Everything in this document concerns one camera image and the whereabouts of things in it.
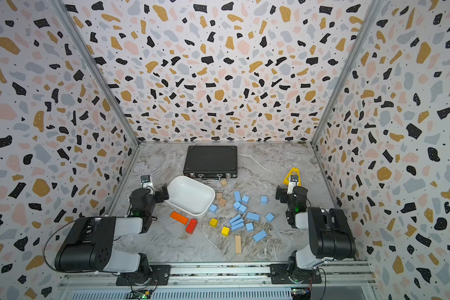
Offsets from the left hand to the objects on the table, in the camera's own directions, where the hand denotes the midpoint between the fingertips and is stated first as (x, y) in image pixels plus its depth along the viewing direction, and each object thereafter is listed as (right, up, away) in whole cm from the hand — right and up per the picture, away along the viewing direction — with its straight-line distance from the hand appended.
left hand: (157, 184), depth 91 cm
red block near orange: (+18, -18, -6) cm, 26 cm away
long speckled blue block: (+39, -7, +6) cm, 40 cm away
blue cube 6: (+45, -18, -6) cm, 49 cm away
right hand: (+66, -1, +3) cm, 66 cm away
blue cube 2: (+28, -11, -2) cm, 30 cm away
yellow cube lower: (+34, -20, -8) cm, 40 cm away
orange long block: (+11, -16, -1) cm, 19 cm away
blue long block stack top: (+38, -15, -4) cm, 42 cm away
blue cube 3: (+39, -10, 0) cm, 40 cm away
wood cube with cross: (+30, -6, +3) cm, 31 cm away
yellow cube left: (+28, -17, -6) cm, 33 cm away
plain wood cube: (+32, -9, +3) cm, 33 cm away
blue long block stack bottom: (+40, -18, -6) cm, 44 cm away
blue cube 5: (+54, -15, -4) cm, 56 cm away
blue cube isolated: (+53, -8, +3) cm, 54 cm away
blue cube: (+43, -8, +3) cm, 44 cm away
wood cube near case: (+32, 0, +9) cm, 33 cm away
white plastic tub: (+15, -5, +1) cm, 16 cm away
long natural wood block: (+40, -25, -10) cm, 48 cm away
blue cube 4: (+42, -11, -1) cm, 43 cm away
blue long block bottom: (+49, -22, -8) cm, 55 cm away
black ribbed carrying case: (+24, +11, +14) cm, 30 cm away
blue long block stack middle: (+39, -16, -6) cm, 43 cm away
